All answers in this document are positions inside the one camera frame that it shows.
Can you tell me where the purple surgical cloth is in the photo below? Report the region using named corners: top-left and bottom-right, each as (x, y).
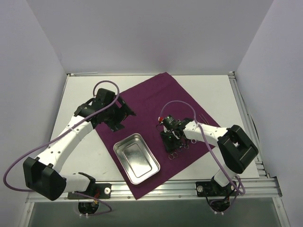
top-left (96, 73), bottom-right (208, 199)

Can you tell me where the front aluminium rail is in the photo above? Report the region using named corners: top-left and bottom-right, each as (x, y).
top-left (26, 177), bottom-right (283, 203)

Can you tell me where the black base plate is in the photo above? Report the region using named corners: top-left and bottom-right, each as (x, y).
top-left (196, 180), bottom-right (236, 197)
top-left (67, 183), bottom-right (112, 200)

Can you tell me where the aluminium rail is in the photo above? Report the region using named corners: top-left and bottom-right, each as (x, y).
top-left (228, 71), bottom-right (270, 178)
top-left (26, 177), bottom-right (283, 203)

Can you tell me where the steel instrument tray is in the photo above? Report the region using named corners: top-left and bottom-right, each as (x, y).
top-left (113, 133), bottom-right (160, 185)

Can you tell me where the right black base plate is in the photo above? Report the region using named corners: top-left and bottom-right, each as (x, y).
top-left (196, 180), bottom-right (236, 197)

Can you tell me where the right aluminium rail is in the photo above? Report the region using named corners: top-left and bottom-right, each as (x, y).
top-left (228, 71), bottom-right (270, 178)

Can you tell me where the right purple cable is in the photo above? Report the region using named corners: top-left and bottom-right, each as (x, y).
top-left (158, 100), bottom-right (246, 213)

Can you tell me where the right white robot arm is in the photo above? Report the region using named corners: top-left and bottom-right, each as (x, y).
top-left (159, 115), bottom-right (258, 195)

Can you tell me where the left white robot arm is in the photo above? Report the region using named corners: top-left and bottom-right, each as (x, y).
top-left (23, 88), bottom-right (136, 201)

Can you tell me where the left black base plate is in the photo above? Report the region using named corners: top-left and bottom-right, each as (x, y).
top-left (67, 183), bottom-right (112, 200)

